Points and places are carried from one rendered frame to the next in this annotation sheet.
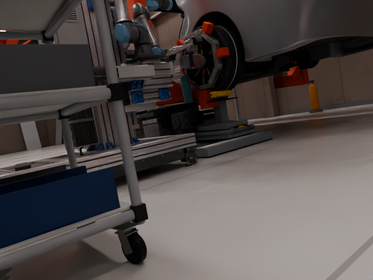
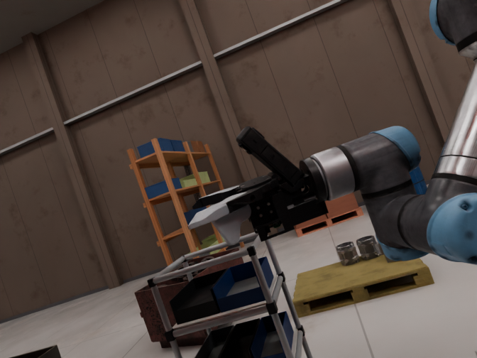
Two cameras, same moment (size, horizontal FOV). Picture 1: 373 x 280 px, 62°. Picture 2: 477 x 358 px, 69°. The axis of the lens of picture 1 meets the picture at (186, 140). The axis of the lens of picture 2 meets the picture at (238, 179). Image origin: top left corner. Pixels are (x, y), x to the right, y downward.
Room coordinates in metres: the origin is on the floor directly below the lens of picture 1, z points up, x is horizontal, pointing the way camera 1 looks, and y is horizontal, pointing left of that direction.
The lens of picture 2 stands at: (2.31, -0.44, 1.24)
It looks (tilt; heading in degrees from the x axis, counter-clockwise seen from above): 1 degrees up; 140
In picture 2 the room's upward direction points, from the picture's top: 20 degrees counter-clockwise
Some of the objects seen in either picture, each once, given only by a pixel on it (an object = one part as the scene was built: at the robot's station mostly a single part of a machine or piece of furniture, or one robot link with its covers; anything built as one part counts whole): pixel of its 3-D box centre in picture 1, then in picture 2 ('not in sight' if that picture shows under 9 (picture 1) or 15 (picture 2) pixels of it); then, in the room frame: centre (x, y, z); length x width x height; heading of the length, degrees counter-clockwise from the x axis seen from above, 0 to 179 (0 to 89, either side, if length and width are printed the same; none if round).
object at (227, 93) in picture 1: (221, 93); not in sight; (3.01, -0.40, 0.51); 0.29 x 0.06 x 0.06; 127
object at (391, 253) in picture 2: (152, 0); (403, 220); (2.05, 0.05, 1.11); 0.11 x 0.08 x 0.11; 143
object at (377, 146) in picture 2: not in sight; (376, 159); (2.04, 0.07, 1.21); 0.11 x 0.08 x 0.09; 53
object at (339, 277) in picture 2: not in sight; (351, 268); (0.26, 2.24, 0.17); 1.18 x 0.85 x 0.33; 39
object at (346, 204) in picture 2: not in sight; (323, 212); (-2.01, 4.99, 0.23); 1.34 x 0.95 x 0.46; 38
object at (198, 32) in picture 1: (198, 61); not in sight; (3.04, -0.25, 0.85); 0.54 x 0.07 x 0.54; 37
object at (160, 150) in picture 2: not in sight; (194, 204); (-3.22, 3.02, 1.23); 2.54 x 0.69 x 2.46; 128
